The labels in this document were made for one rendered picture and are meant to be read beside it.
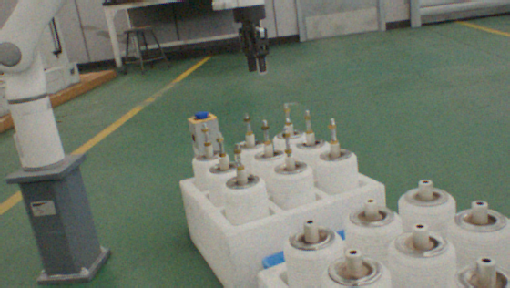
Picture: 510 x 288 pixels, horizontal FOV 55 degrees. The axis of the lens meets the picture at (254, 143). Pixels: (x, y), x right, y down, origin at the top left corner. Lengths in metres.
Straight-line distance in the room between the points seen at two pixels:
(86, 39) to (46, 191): 5.43
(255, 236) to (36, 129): 0.59
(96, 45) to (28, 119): 5.37
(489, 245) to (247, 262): 0.48
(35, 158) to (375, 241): 0.84
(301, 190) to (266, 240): 0.13
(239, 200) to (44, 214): 0.52
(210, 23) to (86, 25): 1.57
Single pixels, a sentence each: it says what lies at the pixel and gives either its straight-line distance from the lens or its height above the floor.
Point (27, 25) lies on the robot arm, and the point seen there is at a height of 0.64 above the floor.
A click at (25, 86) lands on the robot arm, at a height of 0.51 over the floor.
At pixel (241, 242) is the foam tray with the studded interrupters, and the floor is 0.15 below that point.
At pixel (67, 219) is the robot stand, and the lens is 1.33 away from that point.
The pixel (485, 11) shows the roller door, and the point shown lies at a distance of 6.30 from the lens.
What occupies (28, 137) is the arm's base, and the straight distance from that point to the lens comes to 1.30.
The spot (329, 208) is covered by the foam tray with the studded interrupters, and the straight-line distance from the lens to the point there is 1.11.
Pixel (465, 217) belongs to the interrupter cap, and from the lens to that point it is 0.87.
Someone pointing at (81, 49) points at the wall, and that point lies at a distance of 6.72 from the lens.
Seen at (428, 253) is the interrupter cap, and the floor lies 0.25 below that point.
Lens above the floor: 0.64
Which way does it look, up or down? 17 degrees down
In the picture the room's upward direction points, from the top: 8 degrees counter-clockwise
